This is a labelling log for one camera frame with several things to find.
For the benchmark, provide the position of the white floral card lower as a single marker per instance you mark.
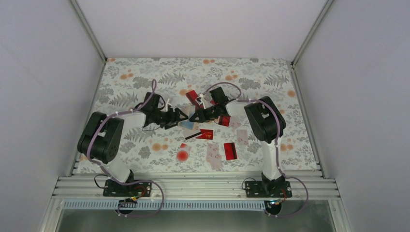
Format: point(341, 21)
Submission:
point(213, 157)

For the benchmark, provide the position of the floral patterned table mat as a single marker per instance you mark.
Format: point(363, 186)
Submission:
point(217, 136)

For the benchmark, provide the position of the white card black stripe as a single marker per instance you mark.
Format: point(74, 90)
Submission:
point(189, 134)

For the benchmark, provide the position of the aluminium rail frame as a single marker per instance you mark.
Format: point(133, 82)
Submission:
point(197, 187)

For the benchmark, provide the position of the beige leather card holder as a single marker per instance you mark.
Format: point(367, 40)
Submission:
point(187, 124)

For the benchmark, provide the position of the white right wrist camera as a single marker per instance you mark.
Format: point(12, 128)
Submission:
point(200, 102)

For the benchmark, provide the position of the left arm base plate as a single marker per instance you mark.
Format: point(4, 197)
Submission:
point(114, 189)

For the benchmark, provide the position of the white card red circle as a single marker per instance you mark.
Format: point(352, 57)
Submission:
point(183, 152)

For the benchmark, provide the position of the red magnetic stripe card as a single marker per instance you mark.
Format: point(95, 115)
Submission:
point(224, 121)

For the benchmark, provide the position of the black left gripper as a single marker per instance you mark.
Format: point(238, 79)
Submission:
point(172, 120)

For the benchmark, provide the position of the white floral card upper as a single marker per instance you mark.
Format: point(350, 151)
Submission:
point(234, 123)

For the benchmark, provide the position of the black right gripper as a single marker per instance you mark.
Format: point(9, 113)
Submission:
point(196, 115)

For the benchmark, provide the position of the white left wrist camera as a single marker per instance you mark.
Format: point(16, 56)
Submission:
point(168, 105)

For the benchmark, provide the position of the red card top left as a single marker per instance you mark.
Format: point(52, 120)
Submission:
point(192, 97)

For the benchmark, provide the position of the red VIP card centre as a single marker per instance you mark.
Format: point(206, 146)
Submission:
point(206, 134)

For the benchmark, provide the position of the white floral card right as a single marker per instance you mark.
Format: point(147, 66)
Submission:
point(242, 137)

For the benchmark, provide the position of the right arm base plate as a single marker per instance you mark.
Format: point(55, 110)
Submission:
point(257, 189)

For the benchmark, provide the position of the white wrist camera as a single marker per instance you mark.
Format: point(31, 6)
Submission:
point(200, 102)
point(168, 105)

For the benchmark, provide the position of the red stripe card lower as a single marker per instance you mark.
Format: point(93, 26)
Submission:
point(230, 151)

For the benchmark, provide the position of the white floral card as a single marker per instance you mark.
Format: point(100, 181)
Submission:
point(234, 123)
point(242, 137)
point(213, 157)

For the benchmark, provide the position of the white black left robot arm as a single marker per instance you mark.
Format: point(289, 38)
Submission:
point(101, 137)

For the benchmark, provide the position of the grey slotted cable duct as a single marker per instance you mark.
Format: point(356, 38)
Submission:
point(151, 205)

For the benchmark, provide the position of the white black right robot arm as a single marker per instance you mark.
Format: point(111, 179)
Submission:
point(266, 122)

